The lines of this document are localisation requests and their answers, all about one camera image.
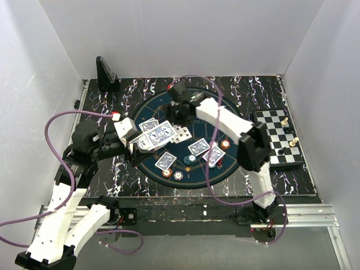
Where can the black chess pawn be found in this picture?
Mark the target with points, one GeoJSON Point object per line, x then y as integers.
{"type": "Point", "coordinates": [281, 151]}

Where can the white chess piece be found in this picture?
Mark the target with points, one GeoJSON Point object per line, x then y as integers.
{"type": "Point", "coordinates": [294, 142]}
{"type": "Point", "coordinates": [284, 122]}

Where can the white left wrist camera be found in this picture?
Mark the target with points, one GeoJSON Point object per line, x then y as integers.
{"type": "Point", "coordinates": [126, 130]}

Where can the red yellow chip stack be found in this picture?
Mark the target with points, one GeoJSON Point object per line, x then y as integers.
{"type": "Point", "coordinates": [167, 173]}

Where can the black card shoe stand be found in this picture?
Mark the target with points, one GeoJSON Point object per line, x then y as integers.
{"type": "Point", "coordinates": [108, 81]}

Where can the round blue poker mat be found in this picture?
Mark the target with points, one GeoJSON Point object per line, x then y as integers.
{"type": "Point", "coordinates": [193, 175]}

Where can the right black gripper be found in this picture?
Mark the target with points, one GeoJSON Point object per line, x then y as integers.
{"type": "Point", "coordinates": [170, 111]}

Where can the aluminium frame rail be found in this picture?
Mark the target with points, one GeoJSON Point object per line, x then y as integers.
{"type": "Point", "coordinates": [211, 219]}

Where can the red black triangle marker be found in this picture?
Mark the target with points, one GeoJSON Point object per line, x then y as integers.
{"type": "Point", "coordinates": [220, 163]}

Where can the dealt blue playing card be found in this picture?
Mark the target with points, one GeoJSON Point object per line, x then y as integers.
{"type": "Point", "coordinates": [149, 124]}

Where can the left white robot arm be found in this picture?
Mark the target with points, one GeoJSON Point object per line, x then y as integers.
{"type": "Point", "coordinates": [57, 245]}

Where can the blue card being drawn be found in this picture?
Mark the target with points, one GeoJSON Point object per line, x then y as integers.
{"type": "Point", "coordinates": [161, 134]}

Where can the black chess piece upper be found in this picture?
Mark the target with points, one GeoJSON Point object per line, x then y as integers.
{"type": "Point", "coordinates": [288, 130]}

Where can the red yellow chips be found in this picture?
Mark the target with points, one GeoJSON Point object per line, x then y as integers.
{"type": "Point", "coordinates": [225, 144]}

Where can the blue white chip stack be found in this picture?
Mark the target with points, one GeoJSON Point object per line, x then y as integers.
{"type": "Point", "coordinates": [178, 176]}

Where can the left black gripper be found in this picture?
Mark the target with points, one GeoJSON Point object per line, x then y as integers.
{"type": "Point", "coordinates": [139, 154]}

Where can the black white chessboard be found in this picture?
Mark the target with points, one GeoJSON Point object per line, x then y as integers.
{"type": "Point", "coordinates": [278, 139]}

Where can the face up spade card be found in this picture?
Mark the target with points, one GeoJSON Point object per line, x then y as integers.
{"type": "Point", "coordinates": [182, 134]}

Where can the green poker chip stack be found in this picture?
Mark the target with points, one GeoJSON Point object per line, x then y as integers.
{"type": "Point", "coordinates": [189, 159]}

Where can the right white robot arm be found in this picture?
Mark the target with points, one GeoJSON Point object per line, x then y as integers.
{"type": "Point", "coordinates": [251, 139]}

